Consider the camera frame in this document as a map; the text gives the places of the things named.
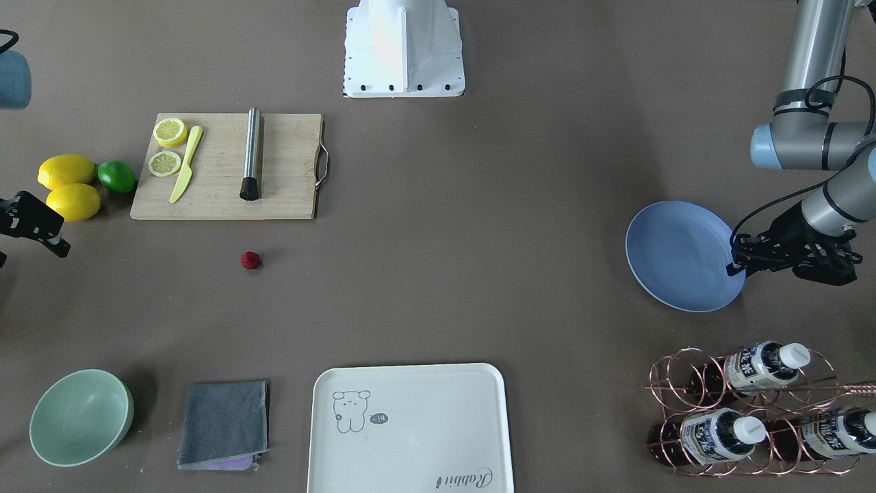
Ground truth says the whole lemon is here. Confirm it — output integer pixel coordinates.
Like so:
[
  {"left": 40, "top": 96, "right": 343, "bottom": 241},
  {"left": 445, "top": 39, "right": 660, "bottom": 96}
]
[
  {"left": 46, "top": 182, "right": 101, "bottom": 222},
  {"left": 37, "top": 154, "right": 96, "bottom": 190}
]

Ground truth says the upper lemon slice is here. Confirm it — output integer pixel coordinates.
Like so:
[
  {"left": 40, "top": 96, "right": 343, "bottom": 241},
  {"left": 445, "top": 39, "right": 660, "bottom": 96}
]
[{"left": 147, "top": 151, "right": 182, "bottom": 177}]

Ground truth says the grey folded cloth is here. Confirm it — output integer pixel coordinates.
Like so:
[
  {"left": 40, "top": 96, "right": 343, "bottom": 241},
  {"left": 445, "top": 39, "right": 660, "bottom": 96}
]
[{"left": 177, "top": 380, "right": 270, "bottom": 471}]

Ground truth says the back tea bottle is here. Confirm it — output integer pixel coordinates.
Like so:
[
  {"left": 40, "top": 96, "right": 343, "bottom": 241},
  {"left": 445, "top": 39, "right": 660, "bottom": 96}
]
[
  {"left": 687, "top": 340, "right": 812, "bottom": 407},
  {"left": 767, "top": 406, "right": 875, "bottom": 463}
]

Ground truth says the steel muddler black tip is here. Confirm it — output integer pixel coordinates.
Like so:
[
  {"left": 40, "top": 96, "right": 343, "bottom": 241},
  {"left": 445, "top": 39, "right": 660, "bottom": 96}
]
[{"left": 239, "top": 107, "right": 263, "bottom": 201}]

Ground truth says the tea bottle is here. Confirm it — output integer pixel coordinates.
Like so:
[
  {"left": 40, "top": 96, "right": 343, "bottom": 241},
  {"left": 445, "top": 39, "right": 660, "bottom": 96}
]
[
  {"left": 687, "top": 340, "right": 812, "bottom": 407},
  {"left": 647, "top": 407, "right": 768, "bottom": 468},
  {"left": 767, "top": 406, "right": 875, "bottom": 463}
]

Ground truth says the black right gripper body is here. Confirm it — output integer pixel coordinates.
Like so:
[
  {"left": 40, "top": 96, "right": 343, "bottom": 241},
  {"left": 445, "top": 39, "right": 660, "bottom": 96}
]
[{"left": 1, "top": 191, "right": 70, "bottom": 258}]

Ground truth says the lower whole lemon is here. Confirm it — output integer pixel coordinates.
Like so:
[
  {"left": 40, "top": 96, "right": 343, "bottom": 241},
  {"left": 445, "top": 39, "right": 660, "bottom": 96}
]
[{"left": 46, "top": 182, "right": 101, "bottom": 222}]

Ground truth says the red strawberry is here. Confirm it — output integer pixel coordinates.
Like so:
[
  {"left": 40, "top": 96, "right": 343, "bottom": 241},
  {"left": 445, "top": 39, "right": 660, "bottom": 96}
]
[{"left": 239, "top": 251, "right": 262, "bottom": 270}]

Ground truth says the front tea bottle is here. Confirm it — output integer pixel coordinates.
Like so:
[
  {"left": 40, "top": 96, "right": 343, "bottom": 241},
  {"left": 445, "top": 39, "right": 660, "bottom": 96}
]
[{"left": 647, "top": 407, "right": 768, "bottom": 468}]

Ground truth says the copper wire bottle rack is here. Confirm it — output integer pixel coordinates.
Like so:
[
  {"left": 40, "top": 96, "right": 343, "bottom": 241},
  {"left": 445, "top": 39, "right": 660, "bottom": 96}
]
[{"left": 643, "top": 347, "right": 874, "bottom": 478}]

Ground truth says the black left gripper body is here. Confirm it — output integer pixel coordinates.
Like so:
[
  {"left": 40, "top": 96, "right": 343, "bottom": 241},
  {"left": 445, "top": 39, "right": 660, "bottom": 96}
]
[{"left": 727, "top": 202, "right": 863, "bottom": 286}]

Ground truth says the light green bowl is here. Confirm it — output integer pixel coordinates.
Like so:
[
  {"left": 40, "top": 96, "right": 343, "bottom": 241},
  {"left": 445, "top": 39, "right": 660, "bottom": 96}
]
[{"left": 29, "top": 369, "right": 134, "bottom": 468}]

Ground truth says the wooden cutting board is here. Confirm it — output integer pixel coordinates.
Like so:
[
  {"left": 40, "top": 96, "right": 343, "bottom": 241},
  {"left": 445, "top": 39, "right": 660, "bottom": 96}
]
[{"left": 129, "top": 112, "right": 326, "bottom": 220}]

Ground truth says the cream rabbit tray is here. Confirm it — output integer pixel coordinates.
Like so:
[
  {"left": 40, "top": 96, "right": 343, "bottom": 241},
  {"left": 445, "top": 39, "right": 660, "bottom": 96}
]
[{"left": 307, "top": 363, "right": 515, "bottom": 492}]

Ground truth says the green lime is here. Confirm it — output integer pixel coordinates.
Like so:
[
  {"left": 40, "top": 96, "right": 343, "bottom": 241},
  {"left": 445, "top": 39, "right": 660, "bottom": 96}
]
[{"left": 96, "top": 160, "right": 137, "bottom": 194}]

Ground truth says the blue round plate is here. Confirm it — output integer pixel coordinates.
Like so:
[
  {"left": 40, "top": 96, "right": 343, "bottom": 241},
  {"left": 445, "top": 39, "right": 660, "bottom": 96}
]
[{"left": 625, "top": 201, "right": 746, "bottom": 313}]

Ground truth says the lower lemon half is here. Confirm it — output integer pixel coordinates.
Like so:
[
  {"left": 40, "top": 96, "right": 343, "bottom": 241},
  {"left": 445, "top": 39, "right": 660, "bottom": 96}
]
[{"left": 152, "top": 117, "right": 189, "bottom": 149}]

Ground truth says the upper whole lemon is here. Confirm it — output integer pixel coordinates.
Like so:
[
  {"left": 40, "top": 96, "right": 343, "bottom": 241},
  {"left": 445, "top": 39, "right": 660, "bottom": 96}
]
[{"left": 37, "top": 154, "right": 96, "bottom": 190}]

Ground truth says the yellow plastic knife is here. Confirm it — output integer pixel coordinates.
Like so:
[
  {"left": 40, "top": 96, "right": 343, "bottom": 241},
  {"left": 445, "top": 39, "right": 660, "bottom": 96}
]
[{"left": 169, "top": 125, "right": 204, "bottom": 203}]

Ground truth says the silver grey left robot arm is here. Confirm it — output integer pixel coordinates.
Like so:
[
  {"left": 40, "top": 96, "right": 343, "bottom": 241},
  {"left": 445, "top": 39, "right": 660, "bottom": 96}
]
[{"left": 725, "top": 1, "right": 875, "bottom": 286}]

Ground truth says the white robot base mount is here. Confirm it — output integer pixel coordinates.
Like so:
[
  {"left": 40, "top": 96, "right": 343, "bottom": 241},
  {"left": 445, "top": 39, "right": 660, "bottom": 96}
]
[{"left": 342, "top": 1, "right": 466, "bottom": 98}]

